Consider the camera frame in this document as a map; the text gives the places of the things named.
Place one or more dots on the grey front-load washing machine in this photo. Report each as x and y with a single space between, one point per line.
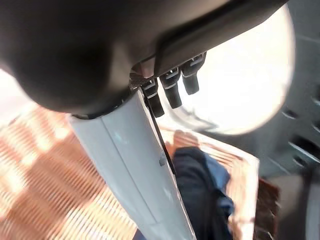
305 75

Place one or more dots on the blue garment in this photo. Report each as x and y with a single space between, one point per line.
197 187

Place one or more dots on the round glass washer door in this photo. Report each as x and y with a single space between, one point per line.
245 82

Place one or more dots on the brown glossy stool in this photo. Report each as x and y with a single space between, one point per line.
268 207

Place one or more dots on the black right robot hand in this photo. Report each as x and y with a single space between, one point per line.
100 37

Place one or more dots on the large rectangular wicker basket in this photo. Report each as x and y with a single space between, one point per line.
50 175

